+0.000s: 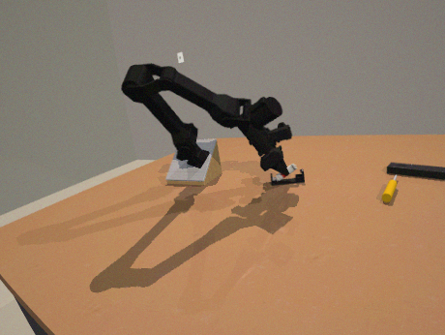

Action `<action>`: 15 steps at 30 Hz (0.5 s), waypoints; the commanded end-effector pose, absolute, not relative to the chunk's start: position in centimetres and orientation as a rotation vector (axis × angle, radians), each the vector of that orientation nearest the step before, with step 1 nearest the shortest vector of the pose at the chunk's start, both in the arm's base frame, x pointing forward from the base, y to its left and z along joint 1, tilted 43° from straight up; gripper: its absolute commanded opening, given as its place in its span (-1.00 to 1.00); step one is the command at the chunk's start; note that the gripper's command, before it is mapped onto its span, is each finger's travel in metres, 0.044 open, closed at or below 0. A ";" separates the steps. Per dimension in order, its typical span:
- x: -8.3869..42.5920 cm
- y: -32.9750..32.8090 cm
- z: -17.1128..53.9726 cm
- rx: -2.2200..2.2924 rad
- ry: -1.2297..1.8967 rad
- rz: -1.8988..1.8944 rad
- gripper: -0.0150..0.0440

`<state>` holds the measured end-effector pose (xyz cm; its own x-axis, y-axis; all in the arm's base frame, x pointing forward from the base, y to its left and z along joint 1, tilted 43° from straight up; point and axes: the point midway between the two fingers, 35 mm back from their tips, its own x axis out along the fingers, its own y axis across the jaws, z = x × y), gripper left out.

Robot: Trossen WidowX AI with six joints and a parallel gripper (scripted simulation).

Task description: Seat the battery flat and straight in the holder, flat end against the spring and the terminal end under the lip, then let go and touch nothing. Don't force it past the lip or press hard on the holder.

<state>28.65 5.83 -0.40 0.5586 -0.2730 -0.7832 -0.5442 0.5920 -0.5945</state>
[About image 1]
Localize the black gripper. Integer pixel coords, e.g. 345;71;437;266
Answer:
248;127;289;176

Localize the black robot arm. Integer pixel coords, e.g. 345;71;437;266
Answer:
121;63;292;168

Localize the yellow-handled screwdriver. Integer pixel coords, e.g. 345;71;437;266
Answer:
382;175;397;202

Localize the white cylindrical battery with red band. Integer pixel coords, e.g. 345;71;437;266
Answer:
276;163;297;181

